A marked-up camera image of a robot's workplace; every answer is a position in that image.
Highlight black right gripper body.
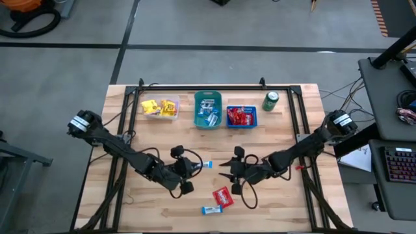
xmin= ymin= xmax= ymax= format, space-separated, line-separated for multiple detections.
xmin=229 ymin=146 xmax=271 ymax=196

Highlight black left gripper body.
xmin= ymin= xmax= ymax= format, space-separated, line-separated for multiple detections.
xmin=155 ymin=145 xmax=195 ymax=196

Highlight teal plastic bin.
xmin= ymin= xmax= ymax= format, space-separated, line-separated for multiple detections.
xmin=194 ymin=90 xmax=224 ymax=130

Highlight blue plastic basket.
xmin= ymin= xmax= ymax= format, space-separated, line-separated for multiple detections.
xmin=226 ymin=105 xmax=259 ymax=129

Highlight green soda can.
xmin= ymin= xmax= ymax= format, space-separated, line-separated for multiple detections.
xmin=261 ymin=90 xmax=280 ymax=112

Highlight clear plastic container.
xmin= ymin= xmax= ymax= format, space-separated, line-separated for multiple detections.
xmin=140 ymin=93 xmax=181 ymax=121

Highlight white paper sheet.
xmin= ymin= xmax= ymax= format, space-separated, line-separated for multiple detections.
xmin=337 ymin=128 xmax=373 ymax=173

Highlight black desk leg bar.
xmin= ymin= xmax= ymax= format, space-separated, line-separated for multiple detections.
xmin=333 ymin=123 xmax=374 ymax=159

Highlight dark grey desk top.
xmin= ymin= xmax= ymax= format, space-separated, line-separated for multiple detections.
xmin=369 ymin=138 xmax=416 ymax=222
xmin=358 ymin=57 xmax=416 ymax=142

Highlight black backlit keyboard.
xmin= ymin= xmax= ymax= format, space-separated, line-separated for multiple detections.
xmin=383 ymin=146 xmax=416 ymax=185

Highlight grey metal cart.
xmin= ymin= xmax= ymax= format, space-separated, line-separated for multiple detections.
xmin=0 ymin=129 xmax=53 ymax=233

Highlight pink patterned pouch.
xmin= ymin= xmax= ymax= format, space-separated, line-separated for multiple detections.
xmin=395 ymin=107 xmax=416 ymax=126

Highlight black metal pole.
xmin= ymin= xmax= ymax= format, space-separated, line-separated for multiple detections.
xmin=370 ymin=25 xmax=416 ymax=70

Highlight black computer device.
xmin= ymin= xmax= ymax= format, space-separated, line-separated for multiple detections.
xmin=399 ymin=60 xmax=416 ymax=87

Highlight grey floor box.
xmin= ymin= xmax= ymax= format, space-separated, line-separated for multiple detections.
xmin=60 ymin=0 xmax=76 ymax=19

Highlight black floor mat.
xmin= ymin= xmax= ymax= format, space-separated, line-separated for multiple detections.
xmin=376 ymin=0 xmax=416 ymax=38

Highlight orange shop vacuum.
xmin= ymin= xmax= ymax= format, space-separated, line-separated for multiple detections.
xmin=0 ymin=0 xmax=56 ymax=32

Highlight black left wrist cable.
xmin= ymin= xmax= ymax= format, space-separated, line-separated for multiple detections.
xmin=129 ymin=146 xmax=205 ymax=200

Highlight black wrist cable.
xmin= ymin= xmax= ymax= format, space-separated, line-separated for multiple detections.
xmin=129 ymin=146 xmax=205 ymax=200
xmin=239 ymin=153 xmax=261 ymax=210

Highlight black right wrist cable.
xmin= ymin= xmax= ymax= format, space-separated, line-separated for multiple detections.
xmin=239 ymin=153 xmax=261 ymax=210

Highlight black aluminium table frame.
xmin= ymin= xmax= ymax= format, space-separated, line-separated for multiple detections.
xmin=70 ymin=77 xmax=354 ymax=233

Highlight tangled floor cables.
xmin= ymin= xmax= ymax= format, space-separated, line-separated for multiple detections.
xmin=320 ymin=76 xmax=374 ymax=121

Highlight black coiled cable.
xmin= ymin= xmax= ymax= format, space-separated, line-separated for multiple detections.
xmin=396 ymin=89 xmax=416 ymax=110

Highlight black vacuum hose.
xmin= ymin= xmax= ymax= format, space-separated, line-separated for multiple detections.
xmin=0 ymin=8 xmax=62 ymax=39

